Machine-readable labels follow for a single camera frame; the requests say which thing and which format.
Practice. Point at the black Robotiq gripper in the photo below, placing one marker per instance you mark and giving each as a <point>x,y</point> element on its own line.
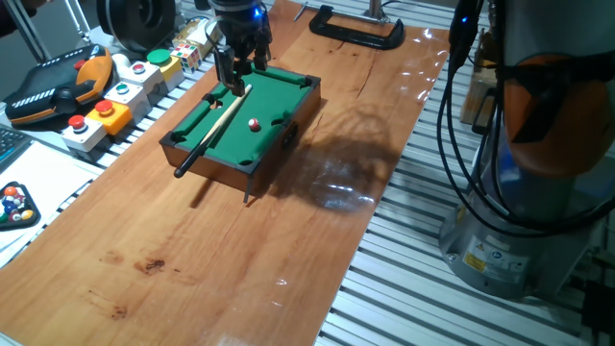
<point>238,21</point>

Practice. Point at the red white striped pool ball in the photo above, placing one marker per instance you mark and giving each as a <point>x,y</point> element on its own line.
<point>254,125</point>

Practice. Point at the wooden pool cue black butt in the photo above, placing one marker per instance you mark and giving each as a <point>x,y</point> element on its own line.
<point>211,132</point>

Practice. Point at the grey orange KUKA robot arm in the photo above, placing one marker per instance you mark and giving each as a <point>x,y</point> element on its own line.
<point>538,120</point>

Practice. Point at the mini green felt pool table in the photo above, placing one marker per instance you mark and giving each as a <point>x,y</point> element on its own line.
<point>269,103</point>

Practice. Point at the yellow pool ball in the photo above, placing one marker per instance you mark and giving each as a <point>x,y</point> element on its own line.
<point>27,214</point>

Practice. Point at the orange pool ball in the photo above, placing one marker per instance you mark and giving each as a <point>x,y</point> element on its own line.
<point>10,190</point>

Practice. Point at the blue pool ball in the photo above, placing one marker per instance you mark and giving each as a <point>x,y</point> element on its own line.
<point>8,206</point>

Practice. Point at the yellow white carton box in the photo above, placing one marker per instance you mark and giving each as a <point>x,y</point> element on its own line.
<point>197,33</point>

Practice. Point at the Rubik's cube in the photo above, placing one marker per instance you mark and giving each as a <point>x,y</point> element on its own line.
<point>187,56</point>

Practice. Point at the yellow box green button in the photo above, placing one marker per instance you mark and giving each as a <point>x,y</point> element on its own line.
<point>171,71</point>

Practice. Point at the white box red button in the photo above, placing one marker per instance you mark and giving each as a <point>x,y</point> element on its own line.
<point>86,138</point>
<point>146,77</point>

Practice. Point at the black C-clamp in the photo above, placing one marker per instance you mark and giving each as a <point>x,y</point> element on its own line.
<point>355,37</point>

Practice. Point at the white box green button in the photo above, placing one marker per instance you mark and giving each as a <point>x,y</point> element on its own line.
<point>130,100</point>

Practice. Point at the yellow box red button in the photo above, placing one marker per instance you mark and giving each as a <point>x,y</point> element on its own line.
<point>114,121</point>

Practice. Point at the thin metal strut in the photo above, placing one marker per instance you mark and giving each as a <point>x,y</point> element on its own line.
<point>78,21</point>

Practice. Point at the black orange teach pendant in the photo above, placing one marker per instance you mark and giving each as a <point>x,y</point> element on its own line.
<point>53,81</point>

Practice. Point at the glossy orange wooden board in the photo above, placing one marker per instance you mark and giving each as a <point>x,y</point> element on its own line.
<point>192,264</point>

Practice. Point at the grey metal strut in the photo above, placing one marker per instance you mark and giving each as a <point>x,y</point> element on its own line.
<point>29,31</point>

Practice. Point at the white paper sheet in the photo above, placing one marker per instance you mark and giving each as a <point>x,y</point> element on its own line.
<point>48,178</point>

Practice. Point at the brown cardboard box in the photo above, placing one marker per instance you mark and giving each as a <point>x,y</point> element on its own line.
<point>473,96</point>

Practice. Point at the black computer keyboard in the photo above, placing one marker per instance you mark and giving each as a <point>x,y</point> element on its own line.
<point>12,144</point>

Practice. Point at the racked billiard balls triangle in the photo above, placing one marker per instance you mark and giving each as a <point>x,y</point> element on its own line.
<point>20,186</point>

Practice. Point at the aluminium frame post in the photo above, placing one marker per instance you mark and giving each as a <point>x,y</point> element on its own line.
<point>376,9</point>

